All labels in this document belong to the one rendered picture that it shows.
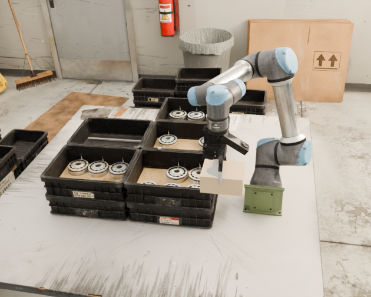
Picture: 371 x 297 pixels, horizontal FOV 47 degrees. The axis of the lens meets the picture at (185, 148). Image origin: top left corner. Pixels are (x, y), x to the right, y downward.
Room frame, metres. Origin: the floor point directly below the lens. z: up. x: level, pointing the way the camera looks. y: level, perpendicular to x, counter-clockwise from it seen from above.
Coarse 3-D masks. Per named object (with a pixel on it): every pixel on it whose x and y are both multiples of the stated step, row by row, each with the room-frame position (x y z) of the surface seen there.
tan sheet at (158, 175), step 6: (144, 168) 1.79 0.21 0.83; (150, 168) 1.79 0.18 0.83; (144, 174) 1.73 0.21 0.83; (150, 174) 1.73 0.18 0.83; (156, 174) 1.73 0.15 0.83; (162, 174) 1.72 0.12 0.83; (138, 180) 1.68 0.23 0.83; (144, 180) 1.68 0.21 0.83; (150, 180) 1.68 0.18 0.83; (156, 180) 1.68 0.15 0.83; (162, 180) 1.68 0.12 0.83; (186, 180) 1.67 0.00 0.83; (186, 186) 1.62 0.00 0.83
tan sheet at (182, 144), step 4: (156, 140) 2.06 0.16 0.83; (180, 140) 2.04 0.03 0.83; (184, 140) 2.04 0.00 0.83; (188, 140) 2.04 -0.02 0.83; (192, 140) 2.04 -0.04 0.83; (196, 140) 2.04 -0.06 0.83; (156, 144) 2.01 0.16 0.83; (180, 144) 2.00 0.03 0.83; (184, 144) 2.00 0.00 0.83; (188, 144) 2.00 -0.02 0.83; (192, 144) 1.99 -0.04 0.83; (196, 144) 1.99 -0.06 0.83; (176, 148) 1.96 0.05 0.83; (180, 148) 1.96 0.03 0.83; (184, 148) 1.96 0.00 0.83; (188, 148) 1.95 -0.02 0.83; (192, 148) 1.95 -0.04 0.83; (196, 148) 1.95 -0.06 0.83
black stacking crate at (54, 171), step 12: (60, 156) 1.80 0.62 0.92; (72, 156) 1.88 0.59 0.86; (84, 156) 1.87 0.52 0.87; (96, 156) 1.85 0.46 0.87; (108, 156) 1.84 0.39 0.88; (120, 156) 1.83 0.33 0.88; (132, 156) 1.81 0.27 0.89; (60, 168) 1.78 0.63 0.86; (48, 192) 1.61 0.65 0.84; (60, 192) 1.60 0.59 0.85; (72, 192) 1.58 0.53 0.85; (96, 192) 1.57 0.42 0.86; (108, 192) 1.55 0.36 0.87; (120, 192) 1.54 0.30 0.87
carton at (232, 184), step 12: (204, 168) 1.34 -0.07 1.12; (228, 168) 1.34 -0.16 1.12; (240, 168) 1.33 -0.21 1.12; (204, 180) 1.29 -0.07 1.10; (216, 180) 1.28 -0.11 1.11; (228, 180) 1.27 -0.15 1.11; (240, 180) 1.26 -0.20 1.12; (204, 192) 1.29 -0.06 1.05; (216, 192) 1.28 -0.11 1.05; (228, 192) 1.27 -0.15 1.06; (240, 192) 1.26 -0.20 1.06
